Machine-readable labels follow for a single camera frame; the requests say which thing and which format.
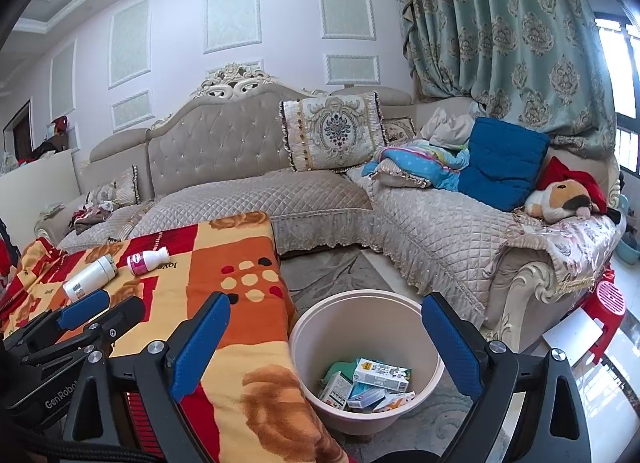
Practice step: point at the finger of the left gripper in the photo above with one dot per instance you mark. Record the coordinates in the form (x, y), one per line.
(48, 327)
(98, 335)

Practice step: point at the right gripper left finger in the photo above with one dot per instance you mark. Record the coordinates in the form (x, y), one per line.
(127, 409)

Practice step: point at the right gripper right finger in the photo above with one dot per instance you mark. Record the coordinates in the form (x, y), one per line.
(552, 424)

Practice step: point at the milk carton with cow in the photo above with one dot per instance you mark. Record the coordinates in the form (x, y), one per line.
(378, 374)

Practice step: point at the white green medicine box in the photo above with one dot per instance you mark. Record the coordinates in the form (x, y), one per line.
(337, 391)

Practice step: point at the silver tablet box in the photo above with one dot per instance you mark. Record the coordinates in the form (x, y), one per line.
(364, 397)

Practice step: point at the white printed wrapper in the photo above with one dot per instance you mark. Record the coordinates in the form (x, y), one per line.
(393, 401)

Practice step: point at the white thermos bottle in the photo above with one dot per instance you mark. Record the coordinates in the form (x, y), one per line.
(93, 278)

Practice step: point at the pink label yogurt bottle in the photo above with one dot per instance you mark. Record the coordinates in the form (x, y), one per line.
(147, 261)

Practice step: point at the colourful patterned blanket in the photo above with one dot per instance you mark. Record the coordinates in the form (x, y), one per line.
(250, 405)

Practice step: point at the clothes pile on sofa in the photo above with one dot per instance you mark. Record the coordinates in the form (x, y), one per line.
(89, 215)

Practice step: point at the small embroidered cushion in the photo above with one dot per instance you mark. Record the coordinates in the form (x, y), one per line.
(121, 191)

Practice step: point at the white cabinet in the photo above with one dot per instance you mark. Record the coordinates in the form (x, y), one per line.
(30, 189)

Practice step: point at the red plastic stool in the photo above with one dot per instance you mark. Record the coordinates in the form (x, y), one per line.
(606, 303)

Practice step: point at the plush toy with red hat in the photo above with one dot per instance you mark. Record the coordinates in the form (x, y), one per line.
(562, 193)

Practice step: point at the beige tufted sofa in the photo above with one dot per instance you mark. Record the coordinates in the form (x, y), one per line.
(224, 153)

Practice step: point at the blue cushion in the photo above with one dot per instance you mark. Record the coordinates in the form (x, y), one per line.
(505, 160)

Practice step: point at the large embroidered cushion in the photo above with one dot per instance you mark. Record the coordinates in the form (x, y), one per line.
(334, 132)

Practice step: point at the colourful striped blanket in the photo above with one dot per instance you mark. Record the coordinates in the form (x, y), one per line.
(418, 157)

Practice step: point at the grey edged pillow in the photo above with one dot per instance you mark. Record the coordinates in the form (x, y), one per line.
(389, 174)

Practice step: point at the beige clothes pile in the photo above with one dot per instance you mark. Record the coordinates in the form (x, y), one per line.
(449, 131)

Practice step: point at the teal patterned curtain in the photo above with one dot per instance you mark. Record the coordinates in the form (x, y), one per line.
(534, 63)

